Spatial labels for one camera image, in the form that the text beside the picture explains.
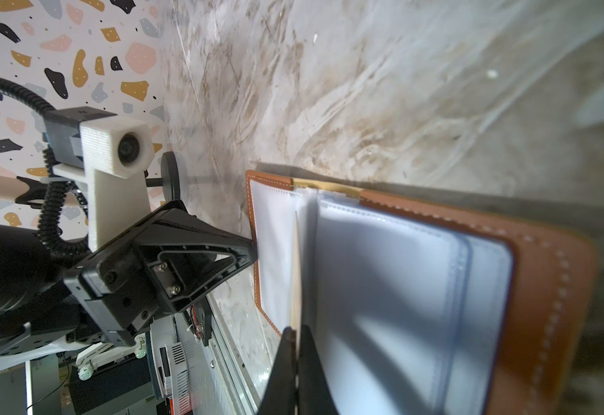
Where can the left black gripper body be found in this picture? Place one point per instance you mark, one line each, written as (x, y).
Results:
(116, 293)

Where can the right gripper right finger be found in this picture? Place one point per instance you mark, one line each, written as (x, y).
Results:
(314, 396)

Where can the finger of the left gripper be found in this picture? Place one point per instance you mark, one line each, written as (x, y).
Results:
(185, 258)

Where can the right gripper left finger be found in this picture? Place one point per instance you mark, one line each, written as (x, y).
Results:
(280, 396)

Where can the brown leather card holder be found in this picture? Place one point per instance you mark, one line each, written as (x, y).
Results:
(420, 308)

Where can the gold VIP credit card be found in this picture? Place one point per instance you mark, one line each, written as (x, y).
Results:
(296, 312)

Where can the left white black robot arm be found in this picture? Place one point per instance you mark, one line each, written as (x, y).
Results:
(36, 307)

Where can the black round microphone stand base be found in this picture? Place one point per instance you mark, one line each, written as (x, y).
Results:
(169, 181)

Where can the aluminium mounting rail frame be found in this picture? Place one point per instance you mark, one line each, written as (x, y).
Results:
(219, 382)

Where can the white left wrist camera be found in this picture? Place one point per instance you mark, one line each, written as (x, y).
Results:
(105, 156)

